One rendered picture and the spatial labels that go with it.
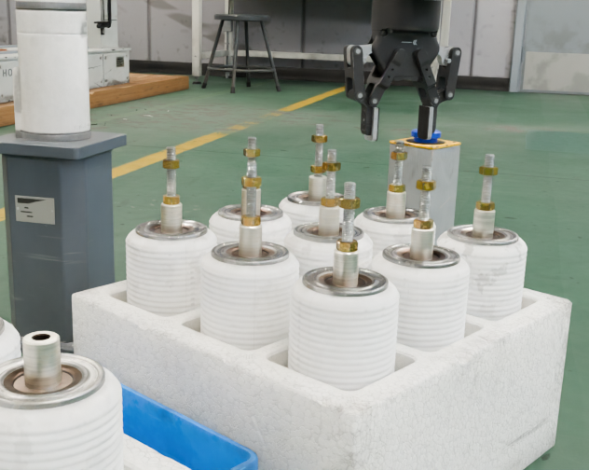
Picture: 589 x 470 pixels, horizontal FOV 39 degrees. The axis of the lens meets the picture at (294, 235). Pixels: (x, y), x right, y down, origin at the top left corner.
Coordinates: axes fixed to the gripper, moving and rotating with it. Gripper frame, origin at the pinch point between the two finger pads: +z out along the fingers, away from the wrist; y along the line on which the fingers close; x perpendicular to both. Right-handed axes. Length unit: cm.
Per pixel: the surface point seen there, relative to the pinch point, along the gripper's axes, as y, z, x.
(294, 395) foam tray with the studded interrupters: 22.2, 18.1, 25.7
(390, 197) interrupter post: 0.7, 7.9, 0.6
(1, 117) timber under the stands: 31, 32, -269
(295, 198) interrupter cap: 8.0, 10.1, -10.7
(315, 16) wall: -193, -9, -482
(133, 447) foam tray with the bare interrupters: 37, 17, 31
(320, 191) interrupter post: 5.3, 9.1, -9.4
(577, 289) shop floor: -57, 35, -32
